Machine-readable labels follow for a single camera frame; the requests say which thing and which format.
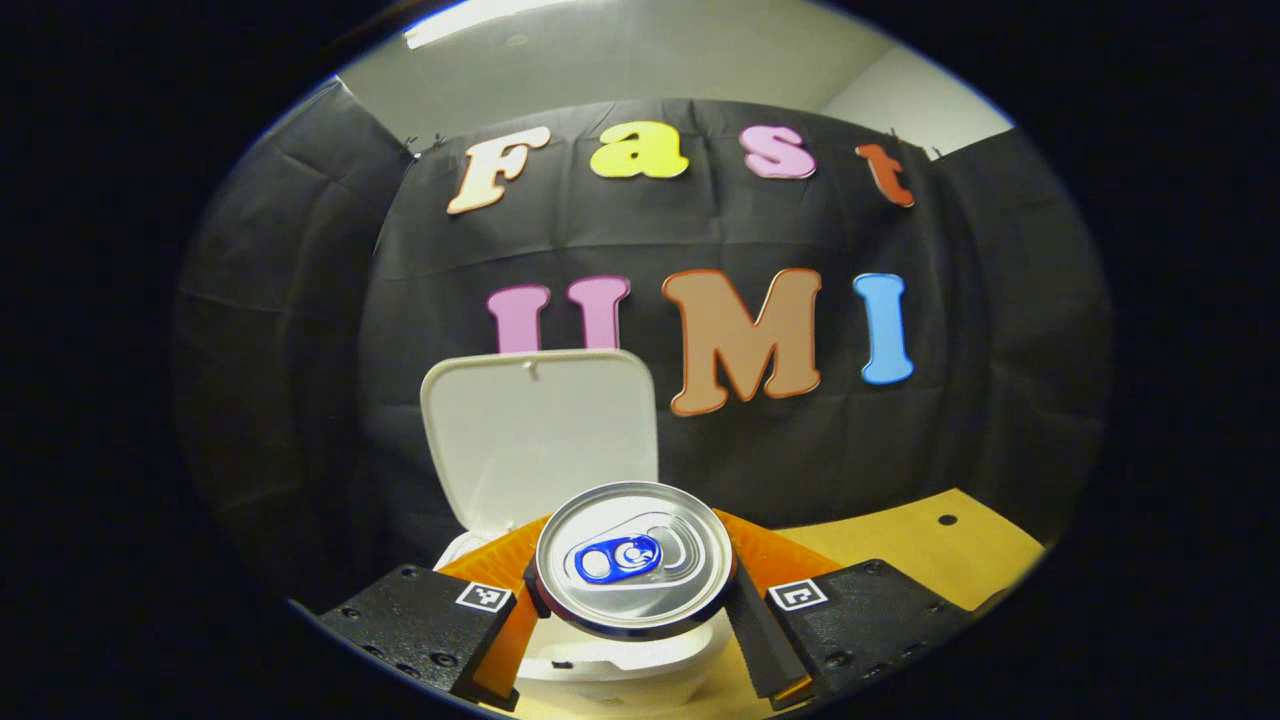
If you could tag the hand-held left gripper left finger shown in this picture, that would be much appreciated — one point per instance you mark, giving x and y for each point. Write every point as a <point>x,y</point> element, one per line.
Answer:
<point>430,620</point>

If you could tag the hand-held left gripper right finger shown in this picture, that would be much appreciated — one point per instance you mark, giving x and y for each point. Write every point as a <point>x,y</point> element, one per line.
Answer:
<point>860,620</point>

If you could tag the silver pop can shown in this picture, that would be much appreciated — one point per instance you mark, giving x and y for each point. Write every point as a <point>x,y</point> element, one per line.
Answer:
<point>635,560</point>

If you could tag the white desktop garbage bin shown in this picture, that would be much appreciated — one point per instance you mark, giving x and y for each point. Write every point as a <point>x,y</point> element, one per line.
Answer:
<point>540,430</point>

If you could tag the black backdrop cloth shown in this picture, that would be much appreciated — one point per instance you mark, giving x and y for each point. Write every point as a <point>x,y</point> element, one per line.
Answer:
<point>980,350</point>

